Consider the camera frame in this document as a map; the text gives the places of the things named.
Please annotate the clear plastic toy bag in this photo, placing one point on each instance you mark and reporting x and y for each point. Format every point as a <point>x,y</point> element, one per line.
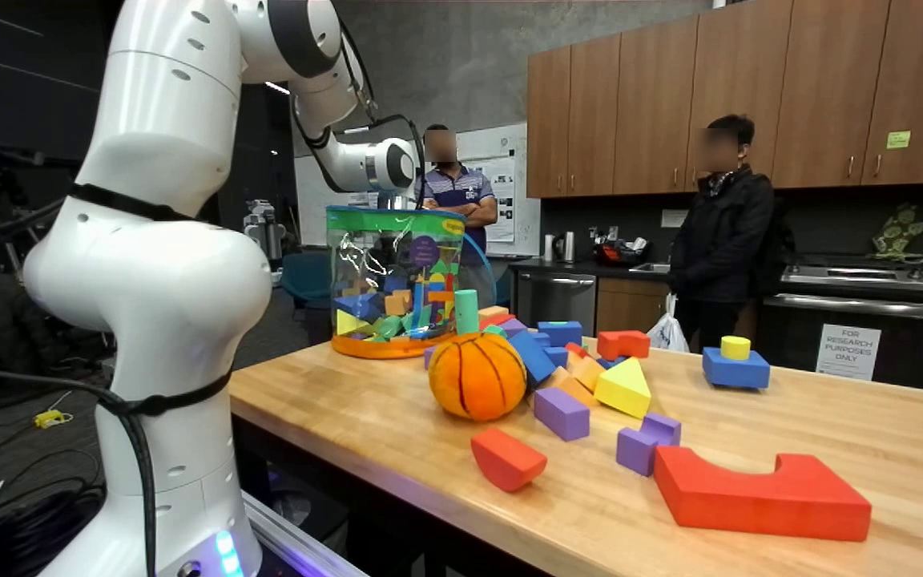
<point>392,226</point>

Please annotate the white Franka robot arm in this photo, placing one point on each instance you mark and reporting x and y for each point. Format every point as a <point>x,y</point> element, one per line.
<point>161,289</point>

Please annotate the tall green cylinder block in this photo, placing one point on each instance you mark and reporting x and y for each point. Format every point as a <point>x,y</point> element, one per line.
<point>467,311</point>

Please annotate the peach foam block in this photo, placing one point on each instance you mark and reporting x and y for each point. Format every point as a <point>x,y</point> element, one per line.
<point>494,316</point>

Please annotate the yellow triangle foam block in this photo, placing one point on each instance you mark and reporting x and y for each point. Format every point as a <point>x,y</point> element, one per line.
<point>349,323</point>

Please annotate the pale orange foam block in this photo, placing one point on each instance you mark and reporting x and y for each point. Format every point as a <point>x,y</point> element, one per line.
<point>583,373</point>

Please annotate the purple cube foam block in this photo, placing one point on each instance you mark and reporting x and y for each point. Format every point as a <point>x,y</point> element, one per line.
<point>563,413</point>

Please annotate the short red foam block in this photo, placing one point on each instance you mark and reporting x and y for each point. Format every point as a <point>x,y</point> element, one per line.
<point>623,345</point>

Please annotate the red wedge foam block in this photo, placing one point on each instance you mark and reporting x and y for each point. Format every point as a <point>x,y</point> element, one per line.
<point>507,460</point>

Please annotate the yellow triangular foam block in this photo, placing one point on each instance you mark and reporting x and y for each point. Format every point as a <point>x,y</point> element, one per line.
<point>623,390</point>

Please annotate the white plastic shopping bag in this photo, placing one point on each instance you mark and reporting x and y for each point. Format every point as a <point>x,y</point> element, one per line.
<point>669,331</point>

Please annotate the purple stepped foam block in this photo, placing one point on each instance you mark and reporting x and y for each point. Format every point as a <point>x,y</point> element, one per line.
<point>645,447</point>

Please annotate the short yellow cylinder block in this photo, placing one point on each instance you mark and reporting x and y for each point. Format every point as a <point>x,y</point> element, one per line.
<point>734,347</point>

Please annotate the blue notched foam block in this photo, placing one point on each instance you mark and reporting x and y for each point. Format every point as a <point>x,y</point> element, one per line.
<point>734,373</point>

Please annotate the red arch foam block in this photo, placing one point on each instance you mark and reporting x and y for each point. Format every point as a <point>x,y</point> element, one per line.
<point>739,500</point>

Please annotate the orange plush basketball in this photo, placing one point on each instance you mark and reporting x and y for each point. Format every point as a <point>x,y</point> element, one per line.
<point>479,377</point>

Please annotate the stainless steel dishwasher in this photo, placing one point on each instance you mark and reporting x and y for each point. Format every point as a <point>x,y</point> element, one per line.
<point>556,298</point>

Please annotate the man in purple polo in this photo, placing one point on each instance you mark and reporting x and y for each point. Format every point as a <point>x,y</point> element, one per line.
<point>461,187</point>

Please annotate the silver kettle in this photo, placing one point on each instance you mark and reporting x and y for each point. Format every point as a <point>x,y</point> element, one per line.
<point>567,243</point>

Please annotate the teal chair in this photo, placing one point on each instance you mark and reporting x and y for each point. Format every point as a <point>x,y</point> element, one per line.
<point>305,283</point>

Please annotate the black cookware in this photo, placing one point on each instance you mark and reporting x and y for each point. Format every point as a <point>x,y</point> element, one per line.
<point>617,247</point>

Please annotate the wooden lower kitchen cabinet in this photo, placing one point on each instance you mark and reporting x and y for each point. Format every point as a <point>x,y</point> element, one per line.
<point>634,304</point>

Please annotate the grey metal machine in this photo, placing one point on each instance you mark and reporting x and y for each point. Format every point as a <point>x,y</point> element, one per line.
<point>261,228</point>

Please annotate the person in black jacket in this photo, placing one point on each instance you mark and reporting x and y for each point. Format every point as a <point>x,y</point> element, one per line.
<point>723,236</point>

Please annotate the wooden upper kitchen cabinets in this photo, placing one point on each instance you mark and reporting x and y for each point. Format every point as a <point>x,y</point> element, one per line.
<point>782,97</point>

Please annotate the white paper sign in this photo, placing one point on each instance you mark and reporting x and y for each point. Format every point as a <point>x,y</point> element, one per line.
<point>848,352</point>

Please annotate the small yellow floor object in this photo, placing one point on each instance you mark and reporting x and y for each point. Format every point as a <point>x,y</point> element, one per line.
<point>54,416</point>

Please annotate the green potted plant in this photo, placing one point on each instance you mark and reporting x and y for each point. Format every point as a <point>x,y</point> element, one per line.
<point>899,236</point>

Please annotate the green sticky note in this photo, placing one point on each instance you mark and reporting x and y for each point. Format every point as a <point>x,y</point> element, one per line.
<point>899,138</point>

